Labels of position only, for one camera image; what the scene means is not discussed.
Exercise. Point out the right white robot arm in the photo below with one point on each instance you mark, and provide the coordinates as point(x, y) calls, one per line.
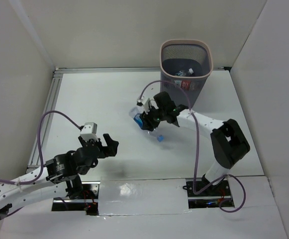
point(227, 139)

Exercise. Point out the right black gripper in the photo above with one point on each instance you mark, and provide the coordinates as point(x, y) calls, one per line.
point(146, 119)

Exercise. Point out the crushed blue cap bottle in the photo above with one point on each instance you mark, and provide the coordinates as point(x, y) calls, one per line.
point(135, 114)

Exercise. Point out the wide clear labelled bottle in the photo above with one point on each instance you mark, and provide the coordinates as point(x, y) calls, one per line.
point(181, 74)

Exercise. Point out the red label water bottle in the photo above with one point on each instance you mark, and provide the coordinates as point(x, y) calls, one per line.
point(187, 85)

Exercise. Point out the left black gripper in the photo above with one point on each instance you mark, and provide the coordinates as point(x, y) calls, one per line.
point(100, 147)

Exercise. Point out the grey mesh waste bin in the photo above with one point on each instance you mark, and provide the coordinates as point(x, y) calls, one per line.
point(185, 65)

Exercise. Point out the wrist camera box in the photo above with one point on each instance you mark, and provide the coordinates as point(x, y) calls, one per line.
point(145, 104)
point(88, 132)

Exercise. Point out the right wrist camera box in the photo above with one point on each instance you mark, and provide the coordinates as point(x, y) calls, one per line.
point(145, 104)

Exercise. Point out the left aluminium rail frame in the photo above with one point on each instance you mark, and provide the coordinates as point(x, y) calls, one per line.
point(34, 160)

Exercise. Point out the back aluminium rail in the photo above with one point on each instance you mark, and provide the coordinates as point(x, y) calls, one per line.
point(96, 70)

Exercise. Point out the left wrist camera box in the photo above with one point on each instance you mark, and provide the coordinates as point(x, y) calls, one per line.
point(88, 132)

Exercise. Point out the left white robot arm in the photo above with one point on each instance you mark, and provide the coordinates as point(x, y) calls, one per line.
point(59, 177)

